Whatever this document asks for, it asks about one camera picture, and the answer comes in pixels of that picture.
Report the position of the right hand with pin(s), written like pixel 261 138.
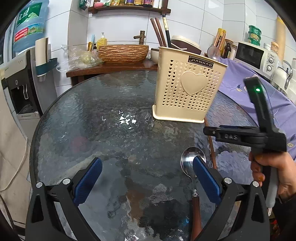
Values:
pixel 285 165

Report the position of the purple floral cloth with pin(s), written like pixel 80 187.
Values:
pixel 282 109

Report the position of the water dispenser machine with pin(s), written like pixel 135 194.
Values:
pixel 29 95

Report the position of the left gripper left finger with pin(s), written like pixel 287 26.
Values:
pixel 43 222

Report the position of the brass faucet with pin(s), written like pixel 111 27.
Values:
pixel 140 37

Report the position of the steel spoon wooden handle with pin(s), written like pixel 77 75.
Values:
pixel 186 164

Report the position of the clear plastic spoon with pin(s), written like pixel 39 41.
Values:
pixel 213 52

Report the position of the white microwave oven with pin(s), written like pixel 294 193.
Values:
pixel 261 60

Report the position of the yellow soap dispenser bottle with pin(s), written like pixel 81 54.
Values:
pixel 102 41

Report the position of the white pot with lid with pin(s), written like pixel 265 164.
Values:
pixel 155 55

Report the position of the yellow roll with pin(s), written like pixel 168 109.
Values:
pixel 280 37

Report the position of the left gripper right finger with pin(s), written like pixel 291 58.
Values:
pixel 251 221

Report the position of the green tin stack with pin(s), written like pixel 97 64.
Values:
pixel 254 35

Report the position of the clear plastic bag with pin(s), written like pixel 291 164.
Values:
pixel 78 58

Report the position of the woven pattern basin sink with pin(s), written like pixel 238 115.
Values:
pixel 118 54

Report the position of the blue water jug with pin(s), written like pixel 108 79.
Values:
pixel 30 25

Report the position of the dark glass bottle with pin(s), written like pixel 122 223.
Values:
pixel 227 50

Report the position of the black gold-banded chopstick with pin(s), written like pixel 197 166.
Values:
pixel 167 30

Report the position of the wooden framed mirror shelf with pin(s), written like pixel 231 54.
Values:
pixel 163 10

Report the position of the brown wooden chopstick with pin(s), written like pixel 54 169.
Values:
pixel 156 32
pixel 160 32

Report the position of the beige perforated utensil holder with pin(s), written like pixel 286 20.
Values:
pixel 186 85

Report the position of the long reddish wooden chopstick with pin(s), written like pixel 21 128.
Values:
pixel 212 152

